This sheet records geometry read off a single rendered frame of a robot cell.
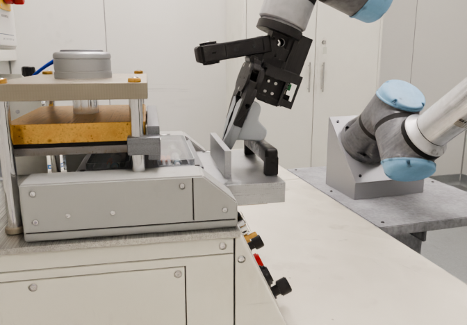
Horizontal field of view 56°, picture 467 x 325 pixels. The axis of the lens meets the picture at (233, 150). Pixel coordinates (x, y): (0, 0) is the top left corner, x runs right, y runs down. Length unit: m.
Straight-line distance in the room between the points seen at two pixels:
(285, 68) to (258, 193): 0.20
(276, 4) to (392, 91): 0.57
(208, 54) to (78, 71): 0.18
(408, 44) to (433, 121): 2.88
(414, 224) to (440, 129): 0.24
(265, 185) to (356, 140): 0.68
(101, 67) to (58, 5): 2.50
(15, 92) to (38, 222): 0.15
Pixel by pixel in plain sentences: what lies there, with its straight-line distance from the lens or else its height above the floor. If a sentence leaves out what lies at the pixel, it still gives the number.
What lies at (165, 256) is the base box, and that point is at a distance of 0.55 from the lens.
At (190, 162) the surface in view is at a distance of 0.59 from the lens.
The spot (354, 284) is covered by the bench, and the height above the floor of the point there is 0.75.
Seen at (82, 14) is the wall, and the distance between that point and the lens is 3.12.
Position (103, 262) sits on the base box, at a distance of 0.56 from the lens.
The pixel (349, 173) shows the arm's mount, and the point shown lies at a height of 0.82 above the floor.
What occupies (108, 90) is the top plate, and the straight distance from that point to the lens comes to 0.54.
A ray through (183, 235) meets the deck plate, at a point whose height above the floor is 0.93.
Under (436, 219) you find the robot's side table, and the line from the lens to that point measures 1.18.
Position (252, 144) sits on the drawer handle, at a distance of 0.71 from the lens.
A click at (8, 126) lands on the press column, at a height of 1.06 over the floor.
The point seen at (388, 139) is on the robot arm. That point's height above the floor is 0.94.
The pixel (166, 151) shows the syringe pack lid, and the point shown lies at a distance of 0.64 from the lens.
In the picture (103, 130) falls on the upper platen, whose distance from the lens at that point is 0.58.
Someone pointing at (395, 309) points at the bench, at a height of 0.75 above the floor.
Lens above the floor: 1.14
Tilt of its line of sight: 12 degrees down
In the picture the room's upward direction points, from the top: straight up
